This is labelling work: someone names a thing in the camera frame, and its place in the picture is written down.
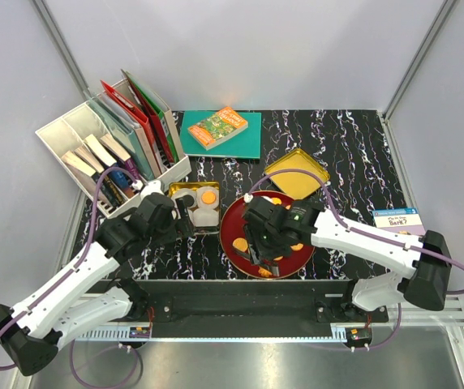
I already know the round biscuit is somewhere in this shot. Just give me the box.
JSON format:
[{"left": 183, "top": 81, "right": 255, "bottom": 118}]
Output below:
[
  {"left": 201, "top": 190, "right": 217, "bottom": 204},
  {"left": 233, "top": 237, "right": 248, "bottom": 252},
  {"left": 290, "top": 243, "right": 303, "bottom": 251}
]

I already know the gold cookie tin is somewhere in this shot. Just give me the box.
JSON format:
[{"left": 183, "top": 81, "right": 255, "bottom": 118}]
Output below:
[{"left": 169, "top": 182, "right": 221, "bottom": 235}]

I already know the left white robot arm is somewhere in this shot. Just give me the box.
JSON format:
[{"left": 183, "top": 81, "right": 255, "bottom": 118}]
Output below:
[{"left": 0, "top": 193, "right": 194, "bottom": 376}]

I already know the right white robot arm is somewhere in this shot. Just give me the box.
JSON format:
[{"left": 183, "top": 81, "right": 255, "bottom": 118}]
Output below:
[{"left": 242, "top": 194, "right": 451, "bottom": 322}]

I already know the orange swirl cookie bottom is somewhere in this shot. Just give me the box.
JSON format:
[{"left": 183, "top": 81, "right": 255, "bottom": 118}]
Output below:
[{"left": 258, "top": 267, "right": 273, "bottom": 278}]

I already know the red round plate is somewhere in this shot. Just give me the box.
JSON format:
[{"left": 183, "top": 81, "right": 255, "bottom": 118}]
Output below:
[{"left": 219, "top": 197, "right": 315, "bottom": 280}]

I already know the blue spine book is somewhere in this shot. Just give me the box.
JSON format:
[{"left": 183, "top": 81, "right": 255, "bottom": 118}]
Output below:
[{"left": 84, "top": 134, "right": 130, "bottom": 191}]

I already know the gold tin lid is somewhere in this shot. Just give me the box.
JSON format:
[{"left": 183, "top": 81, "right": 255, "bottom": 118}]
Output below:
[{"left": 264, "top": 148, "right": 330, "bottom": 199}]

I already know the black spine book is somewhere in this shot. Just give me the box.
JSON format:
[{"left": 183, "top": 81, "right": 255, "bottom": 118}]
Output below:
[{"left": 74, "top": 146, "right": 124, "bottom": 207}]

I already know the purple spine book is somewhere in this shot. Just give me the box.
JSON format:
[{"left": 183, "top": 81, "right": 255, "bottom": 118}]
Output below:
[{"left": 100, "top": 134, "right": 140, "bottom": 179}]

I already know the teal binder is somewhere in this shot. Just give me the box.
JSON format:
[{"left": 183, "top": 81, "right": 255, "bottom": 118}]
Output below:
[{"left": 84, "top": 93, "right": 155, "bottom": 180}]

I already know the white book organizer box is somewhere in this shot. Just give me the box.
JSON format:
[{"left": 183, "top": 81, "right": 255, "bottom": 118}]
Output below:
[{"left": 36, "top": 73, "right": 191, "bottom": 218}]

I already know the tan paperback book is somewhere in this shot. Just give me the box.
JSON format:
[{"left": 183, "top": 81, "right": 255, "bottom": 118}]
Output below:
[{"left": 60, "top": 152, "right": 100, "bottom": 199}]

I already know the orange paperback book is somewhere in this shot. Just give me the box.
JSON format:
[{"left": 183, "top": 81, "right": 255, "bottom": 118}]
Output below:
[{"left": 188, "top": 107, "right": 248, "bottom": 150}]

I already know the teal hardcover book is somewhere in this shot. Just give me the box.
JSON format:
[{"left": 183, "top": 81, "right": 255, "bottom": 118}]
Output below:
[{"left": 179, "top": 110, "right": 262, "bottom": 160}]

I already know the red folder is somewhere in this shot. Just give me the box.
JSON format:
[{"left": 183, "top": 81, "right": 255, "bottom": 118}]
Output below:
[{"left": 101, "top": 81, "right": 178, "bottom": 168}]

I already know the green folder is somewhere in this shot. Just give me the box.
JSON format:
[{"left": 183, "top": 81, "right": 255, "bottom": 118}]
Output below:
[{"left": 121, "top": 70, "right": 185, "bottom": 163}]

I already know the dog picture book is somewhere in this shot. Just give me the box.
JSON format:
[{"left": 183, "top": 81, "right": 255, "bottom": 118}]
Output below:
[{"left": 372, "top": 207, "right": 426, "bottom": 236}]

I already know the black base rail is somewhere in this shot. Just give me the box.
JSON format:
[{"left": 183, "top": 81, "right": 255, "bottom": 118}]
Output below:
[{"left": 81, "top": 278, "right": 389, "bottom": 340}]

